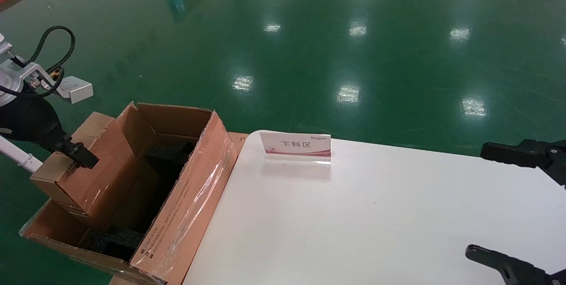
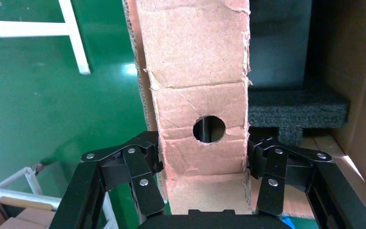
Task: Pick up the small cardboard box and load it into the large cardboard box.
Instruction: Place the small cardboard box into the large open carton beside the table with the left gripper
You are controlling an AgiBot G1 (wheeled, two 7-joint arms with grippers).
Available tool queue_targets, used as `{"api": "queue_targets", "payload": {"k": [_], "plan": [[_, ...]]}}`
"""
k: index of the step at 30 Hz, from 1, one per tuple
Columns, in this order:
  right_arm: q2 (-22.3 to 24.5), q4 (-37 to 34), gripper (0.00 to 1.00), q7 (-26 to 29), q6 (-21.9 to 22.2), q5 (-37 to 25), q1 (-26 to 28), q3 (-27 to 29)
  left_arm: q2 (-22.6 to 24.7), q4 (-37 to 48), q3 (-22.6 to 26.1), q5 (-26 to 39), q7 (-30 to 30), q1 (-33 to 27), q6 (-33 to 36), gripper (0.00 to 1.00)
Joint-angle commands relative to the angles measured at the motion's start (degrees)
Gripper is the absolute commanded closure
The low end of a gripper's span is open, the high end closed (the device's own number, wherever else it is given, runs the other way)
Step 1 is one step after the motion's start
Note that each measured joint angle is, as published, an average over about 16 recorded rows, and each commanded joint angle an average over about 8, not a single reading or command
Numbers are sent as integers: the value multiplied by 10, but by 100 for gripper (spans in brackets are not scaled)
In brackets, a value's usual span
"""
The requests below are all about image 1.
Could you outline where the white pipe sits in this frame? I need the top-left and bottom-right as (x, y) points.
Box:
(0, 137), (45, 174)

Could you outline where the acrylic sign with Chinese text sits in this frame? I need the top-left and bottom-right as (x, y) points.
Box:
(260, 131), (332, 165)

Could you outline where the black looped cable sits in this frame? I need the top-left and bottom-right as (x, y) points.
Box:
(11, 25), (76, 76)

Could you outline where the black foam insert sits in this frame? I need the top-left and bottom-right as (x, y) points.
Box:
(88, 225), (146, 262)
(144, 141), (198, 175)

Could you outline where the large cardboard box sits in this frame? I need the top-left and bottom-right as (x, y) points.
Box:
(20, 103), (249, 285)

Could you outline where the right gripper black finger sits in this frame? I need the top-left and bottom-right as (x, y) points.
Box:
(480, 139), (566, 187)
(465, 245), (566, 285)

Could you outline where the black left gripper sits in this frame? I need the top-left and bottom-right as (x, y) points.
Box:
(0, 95), (99, 169)

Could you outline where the small cardboard box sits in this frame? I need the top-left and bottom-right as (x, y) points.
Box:
(30, 102), (161, 232)

